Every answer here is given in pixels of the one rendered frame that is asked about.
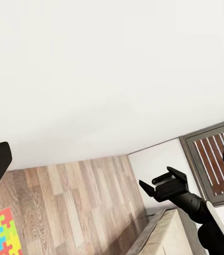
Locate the bed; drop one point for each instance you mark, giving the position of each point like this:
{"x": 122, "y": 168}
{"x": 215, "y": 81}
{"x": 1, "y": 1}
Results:
{"x": 170, "y": 232}

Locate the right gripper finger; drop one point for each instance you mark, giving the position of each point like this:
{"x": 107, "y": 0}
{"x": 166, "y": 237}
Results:
{"x": 149, "y": 190}
{"x": 179, "y": 176}

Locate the fixed window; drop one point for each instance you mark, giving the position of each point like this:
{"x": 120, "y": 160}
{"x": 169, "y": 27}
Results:
{"x": 204, "y": 151}

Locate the jigsaw puzzle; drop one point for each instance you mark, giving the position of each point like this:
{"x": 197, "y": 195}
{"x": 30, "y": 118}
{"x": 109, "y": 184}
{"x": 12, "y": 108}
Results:
{"x": 9, "y": 242}

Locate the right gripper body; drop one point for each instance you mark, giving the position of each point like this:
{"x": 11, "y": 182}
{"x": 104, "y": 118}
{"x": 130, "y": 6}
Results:
{"x": 175, "y": 192}

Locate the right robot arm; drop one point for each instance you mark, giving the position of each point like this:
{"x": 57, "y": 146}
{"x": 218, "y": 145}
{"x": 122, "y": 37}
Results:
{"x": 173, "y": 186}

